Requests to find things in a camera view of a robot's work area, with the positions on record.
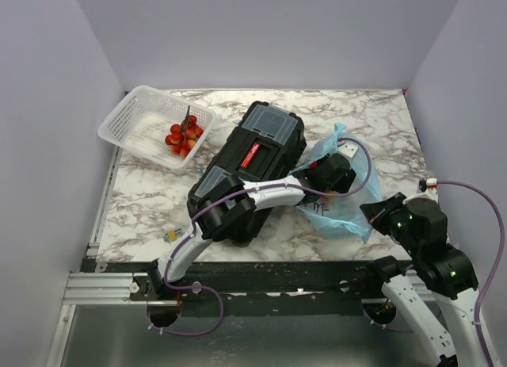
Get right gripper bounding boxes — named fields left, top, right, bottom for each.
left=360, top=190, right=422, bottom=255

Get light blue plastic bag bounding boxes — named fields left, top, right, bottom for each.
left=291, top=123, right=382, bottom=243

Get red fake cherry tomatoes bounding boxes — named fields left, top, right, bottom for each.
left=164, top=106, right=204, bottom=159

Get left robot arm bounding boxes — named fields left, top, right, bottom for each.
left=147, top=152, right=356, bottom=300

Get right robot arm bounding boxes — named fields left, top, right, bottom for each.
left=360, top=191, right=501, bottom=366

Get black plastic toolbox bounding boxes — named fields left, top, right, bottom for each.
left=187, top=101, right=307, bottom=247

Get small yellow metal connector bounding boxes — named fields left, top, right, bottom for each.
left=163, top=228, right=184, bottom=243

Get white perforated plastic basket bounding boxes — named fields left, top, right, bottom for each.
left=97, top=86, right=217, bottom=172

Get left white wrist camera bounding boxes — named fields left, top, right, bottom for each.
left=337, top=142, right=359, bottom=160

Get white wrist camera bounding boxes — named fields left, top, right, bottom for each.
left=403, top=178, right=439, bottom=205
left=337, top=142, right=359, bottom=160

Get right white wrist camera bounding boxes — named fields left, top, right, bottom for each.
left=403, top=178, right=439, bottom=205

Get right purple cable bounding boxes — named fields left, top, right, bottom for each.
left=360, top=178, right=501, bottom=364

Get black mounting base rail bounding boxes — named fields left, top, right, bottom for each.
left=80, top=259, right=394, bottom=316

